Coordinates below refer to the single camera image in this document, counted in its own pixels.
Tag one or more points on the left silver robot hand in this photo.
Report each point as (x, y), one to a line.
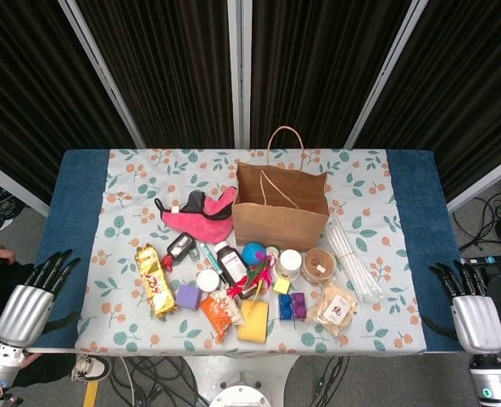
(23, 313)

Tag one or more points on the bundle of clear straws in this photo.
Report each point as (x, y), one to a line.
(352, 258)

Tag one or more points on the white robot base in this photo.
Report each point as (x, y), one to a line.
(241, 390)

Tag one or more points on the gold biscuit pack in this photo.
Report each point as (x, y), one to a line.
(154, 282)

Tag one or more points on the black pleated partition panel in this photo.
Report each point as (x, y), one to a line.
(29, 85)
(466, 85)
(318, 63)
(161, 63)

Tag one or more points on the clear jar rubber bands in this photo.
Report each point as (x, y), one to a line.
(319, 265)

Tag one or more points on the yellow sponge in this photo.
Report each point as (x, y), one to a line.
(253, 324)

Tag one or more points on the round clear pin tin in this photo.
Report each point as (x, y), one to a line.
(207, 280)

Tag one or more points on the floral tablecloth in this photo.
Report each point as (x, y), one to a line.
(148, 169)

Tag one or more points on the green white tube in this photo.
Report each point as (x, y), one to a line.
(209, 256)

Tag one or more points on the white black sneaker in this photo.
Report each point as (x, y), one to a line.
(93, 368)

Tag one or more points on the green white round toy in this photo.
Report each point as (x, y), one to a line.
(273, 252)

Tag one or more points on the blue ball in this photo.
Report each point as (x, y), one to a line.
(251, 252)

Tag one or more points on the clear bag of crackers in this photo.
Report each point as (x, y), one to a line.
(332, 309)

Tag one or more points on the purple foam cube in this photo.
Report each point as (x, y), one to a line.
(188, 297)

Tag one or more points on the colourful feather toy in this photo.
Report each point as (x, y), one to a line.
(254, 277)

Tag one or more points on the brown paper bag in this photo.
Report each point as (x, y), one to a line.
(275, 224)

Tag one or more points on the blue table cover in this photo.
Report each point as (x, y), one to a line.
(76, 212)

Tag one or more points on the small yellow cube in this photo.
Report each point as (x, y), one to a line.
(281, 286)

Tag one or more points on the orange snack packet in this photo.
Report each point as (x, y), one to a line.
(220, 313)

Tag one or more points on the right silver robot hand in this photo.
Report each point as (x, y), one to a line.
(477, 322)

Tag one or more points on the pink towel black trim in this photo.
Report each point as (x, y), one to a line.
(199, 222)

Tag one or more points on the white lidded jar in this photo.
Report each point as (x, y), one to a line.
(290, 263)

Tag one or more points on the black bottle red cap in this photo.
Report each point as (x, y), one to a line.
(180, 246)

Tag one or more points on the brown medicine bottle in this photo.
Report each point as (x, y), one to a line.
(231, 263)

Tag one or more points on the purple toy brick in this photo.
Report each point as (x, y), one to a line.
(299, 306)

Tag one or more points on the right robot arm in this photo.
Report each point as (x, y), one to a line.
(489, 381)

